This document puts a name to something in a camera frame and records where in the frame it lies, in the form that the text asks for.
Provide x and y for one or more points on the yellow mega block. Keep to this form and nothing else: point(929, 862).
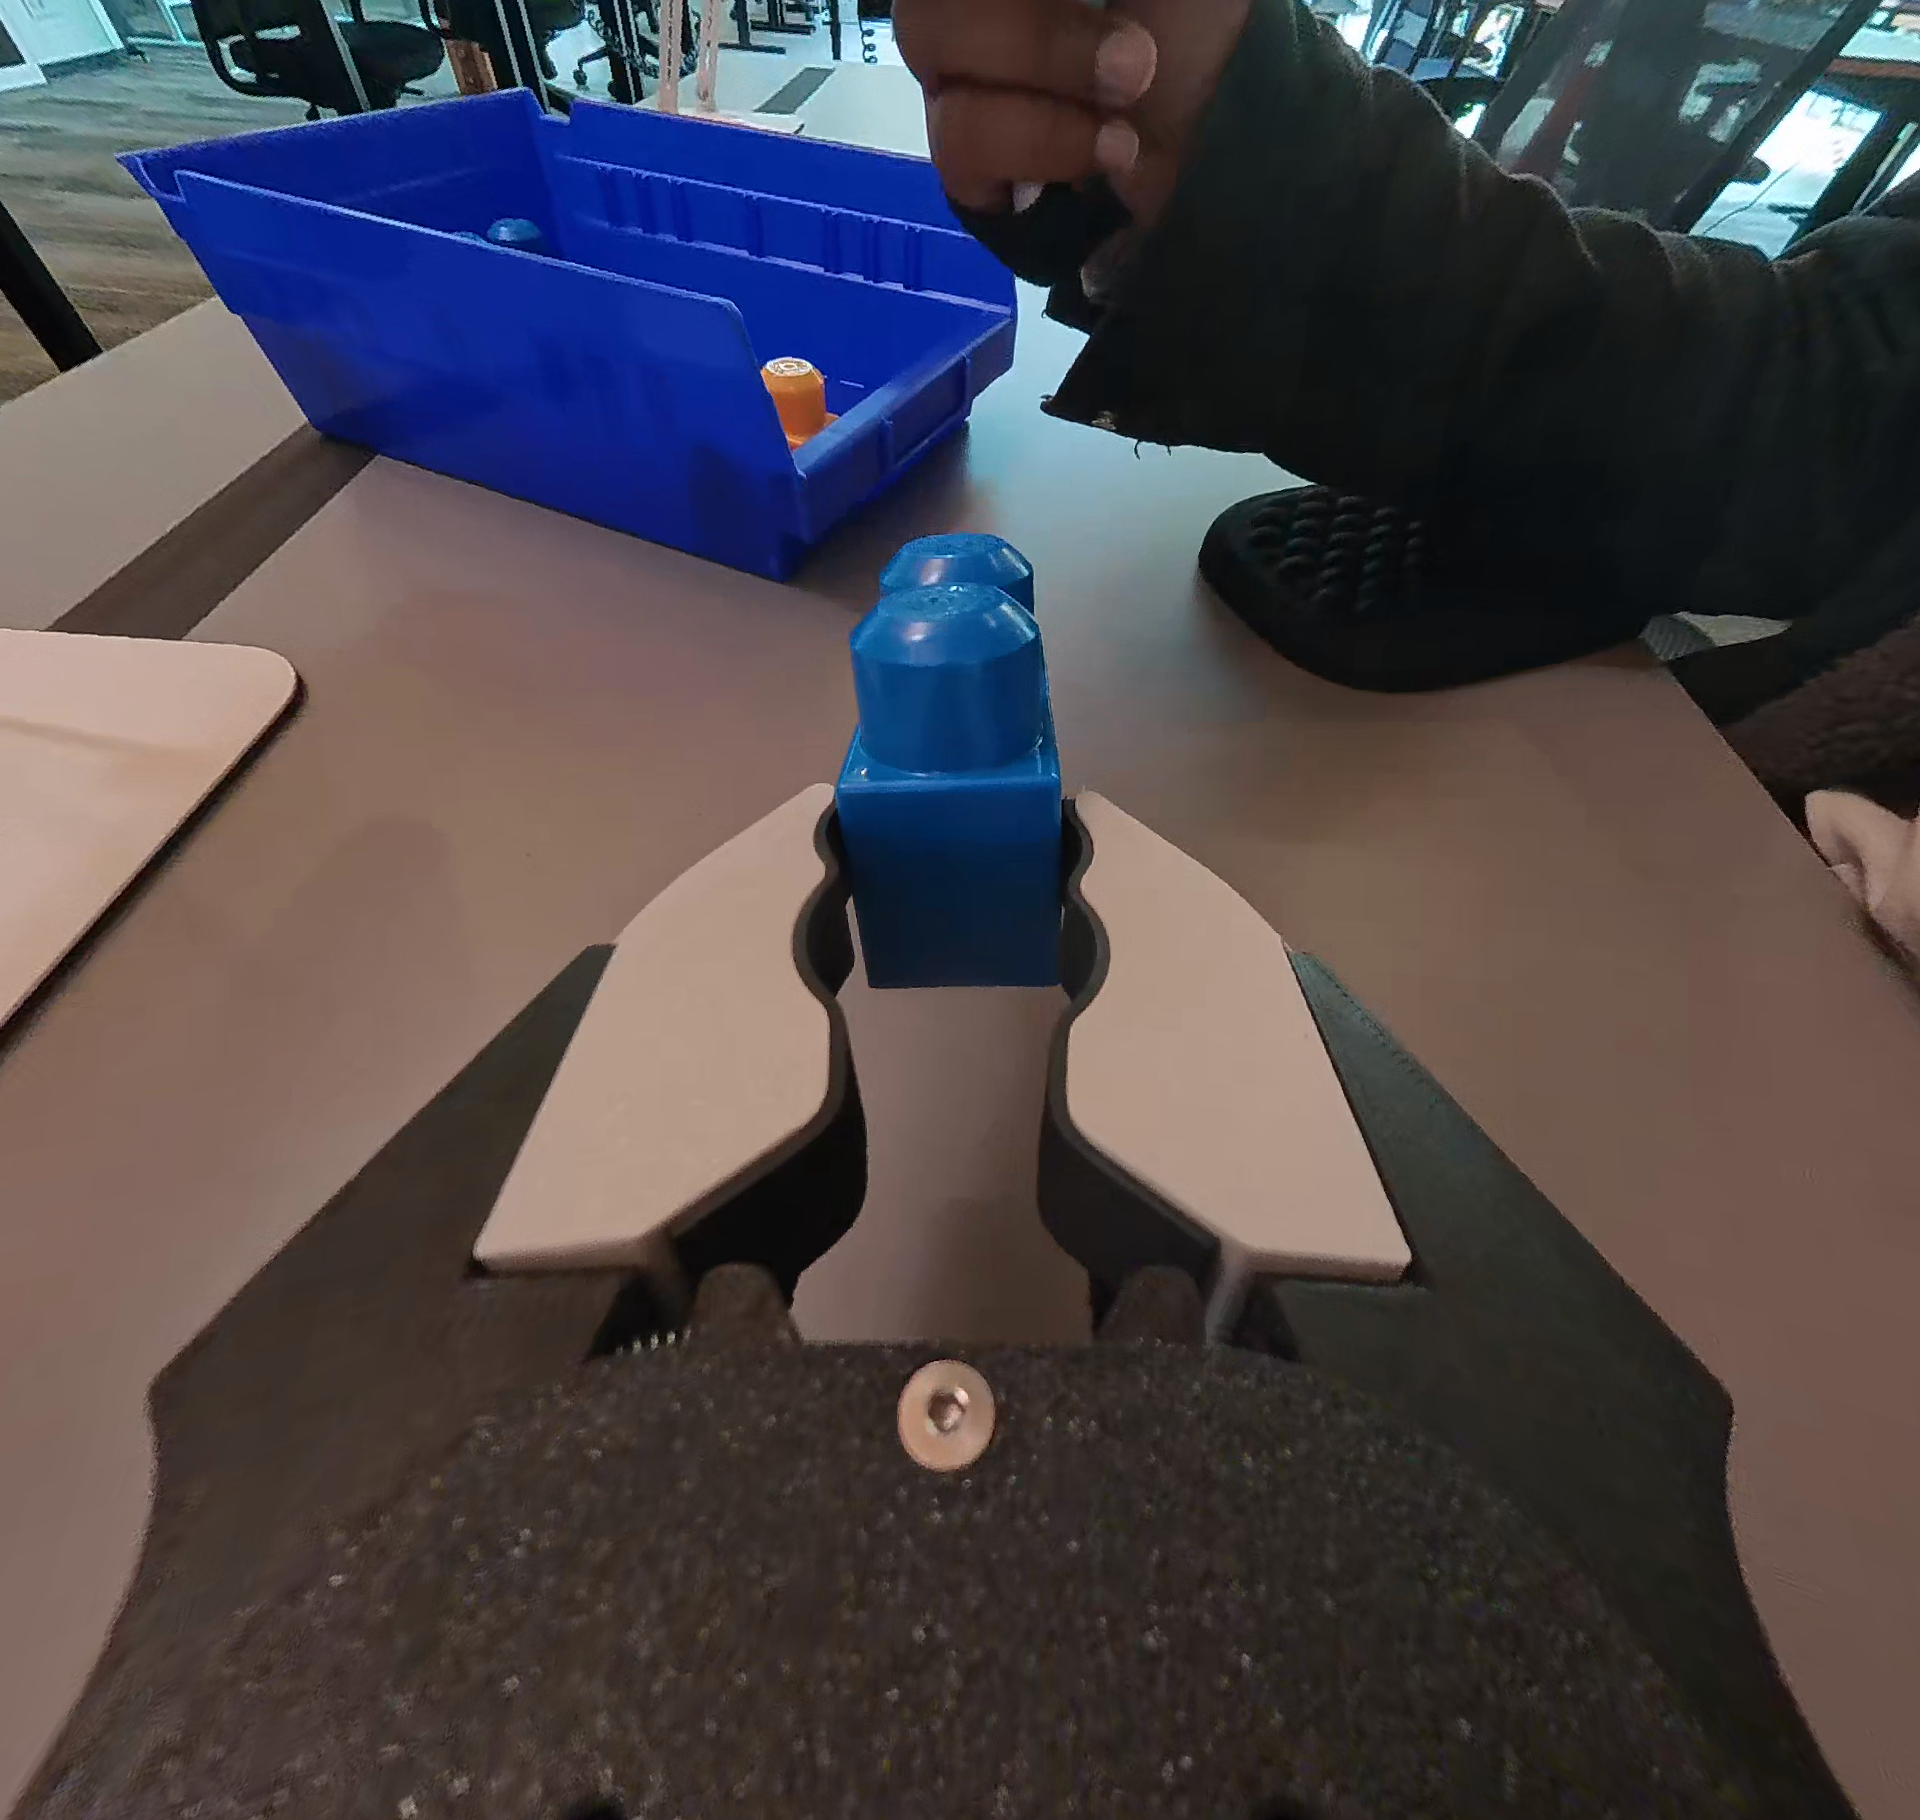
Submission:
point(795, 403)

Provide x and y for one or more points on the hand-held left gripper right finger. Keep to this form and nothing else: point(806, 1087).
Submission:
point(1215, 1085)

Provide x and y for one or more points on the pale pink cloth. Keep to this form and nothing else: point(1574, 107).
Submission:
point(1875, 874)

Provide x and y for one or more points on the black mesh office chair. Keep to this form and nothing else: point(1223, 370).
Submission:
point(1545, 35)

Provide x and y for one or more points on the blue mega block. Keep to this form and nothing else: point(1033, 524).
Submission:
point(953, 874)
point(515, 232)

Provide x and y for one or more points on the person's right forearm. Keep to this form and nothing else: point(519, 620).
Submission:
point(1500, 350)

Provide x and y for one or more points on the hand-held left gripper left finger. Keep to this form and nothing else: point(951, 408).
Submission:
point(676, 1085)

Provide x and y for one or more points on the blue plastic bin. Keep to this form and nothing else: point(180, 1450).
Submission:
point(496, 395)

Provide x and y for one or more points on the black wrist rest pad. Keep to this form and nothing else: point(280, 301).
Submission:
point(1321, 575)

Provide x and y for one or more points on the dark fleece garment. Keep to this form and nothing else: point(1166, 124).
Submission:
point(1801, 709)

